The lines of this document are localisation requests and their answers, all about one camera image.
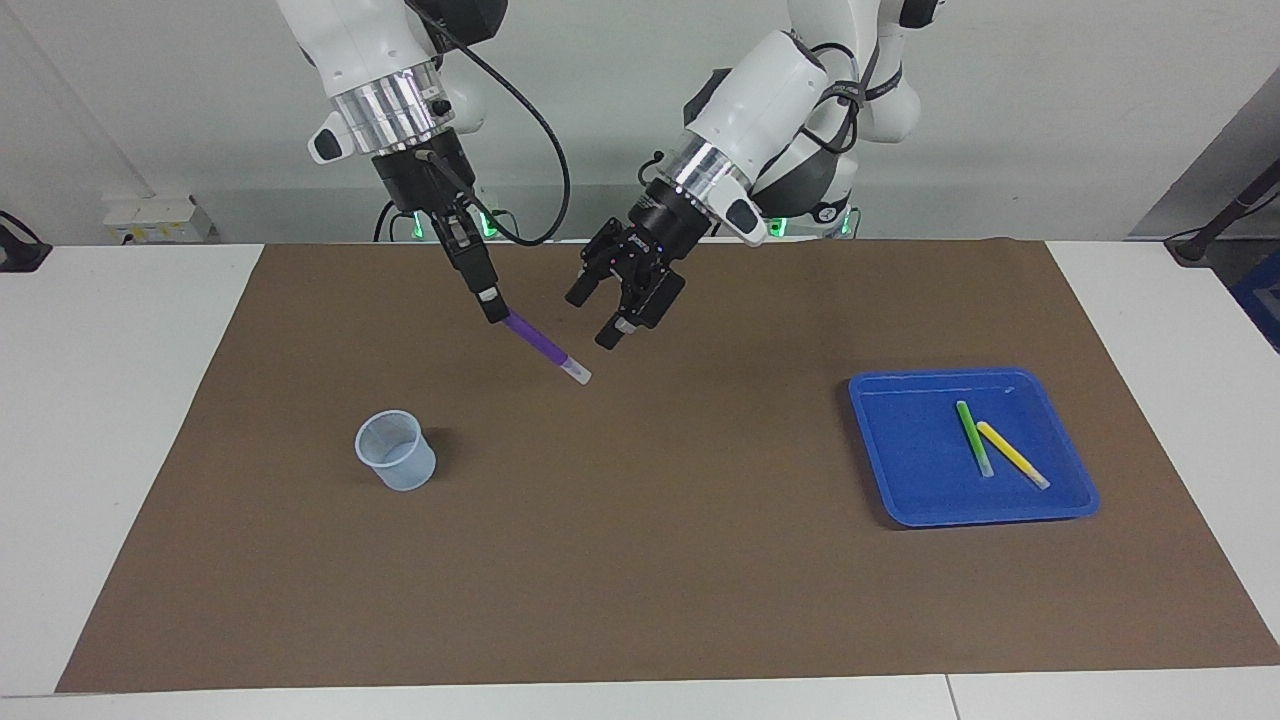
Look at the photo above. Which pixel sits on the black table clamp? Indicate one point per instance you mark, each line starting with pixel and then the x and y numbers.
pixel 20 255

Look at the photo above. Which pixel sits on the clear plastic cup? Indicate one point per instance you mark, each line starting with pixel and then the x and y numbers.
pixel 400 455

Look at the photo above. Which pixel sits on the blue plastic tray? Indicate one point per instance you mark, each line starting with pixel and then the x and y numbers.
pixel 910 460

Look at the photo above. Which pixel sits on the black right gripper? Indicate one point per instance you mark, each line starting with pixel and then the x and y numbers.
pixel 425 180

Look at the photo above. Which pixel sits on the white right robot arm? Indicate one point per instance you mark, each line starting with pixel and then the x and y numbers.
pixel 380 70

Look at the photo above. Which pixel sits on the yellow pen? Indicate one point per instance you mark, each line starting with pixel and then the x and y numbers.
pixel 1012 455

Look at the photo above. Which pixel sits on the brown table mat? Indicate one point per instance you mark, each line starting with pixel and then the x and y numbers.
pixel 640 560

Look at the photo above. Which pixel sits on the blue crate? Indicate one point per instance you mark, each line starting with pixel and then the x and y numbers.
pixel 1262 295

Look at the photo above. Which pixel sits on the black stand pole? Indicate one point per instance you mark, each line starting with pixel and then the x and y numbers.
pixel 1225 215

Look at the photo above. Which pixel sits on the white wall socket box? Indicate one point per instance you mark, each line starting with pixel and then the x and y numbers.
pixel 155 218

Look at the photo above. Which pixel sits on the purple pen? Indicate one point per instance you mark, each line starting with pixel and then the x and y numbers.
pixel 545 347

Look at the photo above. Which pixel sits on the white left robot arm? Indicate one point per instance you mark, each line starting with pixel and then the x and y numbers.
pixel 780 100

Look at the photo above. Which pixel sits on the green pen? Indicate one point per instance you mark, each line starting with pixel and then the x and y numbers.
pixel 973 438

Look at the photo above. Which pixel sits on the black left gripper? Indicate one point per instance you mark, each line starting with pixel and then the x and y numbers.
pixel 660 230

